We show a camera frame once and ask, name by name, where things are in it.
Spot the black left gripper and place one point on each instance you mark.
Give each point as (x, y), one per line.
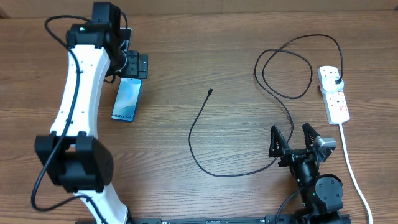
(132, 70)

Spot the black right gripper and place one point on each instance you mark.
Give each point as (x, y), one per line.
(291, 155)

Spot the blue Galaxy smartphone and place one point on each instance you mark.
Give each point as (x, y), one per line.
(127, 99)

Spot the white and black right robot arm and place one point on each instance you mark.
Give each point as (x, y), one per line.
(321, 194)

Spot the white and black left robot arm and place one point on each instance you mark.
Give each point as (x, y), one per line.
(71, 154)

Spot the white charger plug adapter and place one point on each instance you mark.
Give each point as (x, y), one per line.
(330, 85)

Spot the white power strip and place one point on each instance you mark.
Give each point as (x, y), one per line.
(335, 103)

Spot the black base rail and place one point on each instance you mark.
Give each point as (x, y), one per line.
(217, 221)

